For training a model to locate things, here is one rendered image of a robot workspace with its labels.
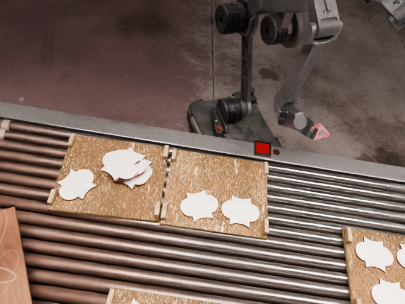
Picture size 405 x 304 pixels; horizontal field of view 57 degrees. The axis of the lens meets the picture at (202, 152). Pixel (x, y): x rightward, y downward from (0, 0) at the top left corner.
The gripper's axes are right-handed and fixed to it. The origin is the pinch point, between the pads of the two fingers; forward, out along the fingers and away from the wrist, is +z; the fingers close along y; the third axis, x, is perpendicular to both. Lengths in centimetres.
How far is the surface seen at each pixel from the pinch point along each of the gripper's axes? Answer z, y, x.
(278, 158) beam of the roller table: -7.6, -9.3, -18.9
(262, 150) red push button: -15.1, -12.3, -17.9
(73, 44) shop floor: -109, -227, -26
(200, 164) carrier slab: -42, -8, -30
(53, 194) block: -95, 0, -52
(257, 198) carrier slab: -20.0, 7.9, -32.5
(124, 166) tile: -73, -4, -36
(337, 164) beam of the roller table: 18.1, -3.7, -13.1
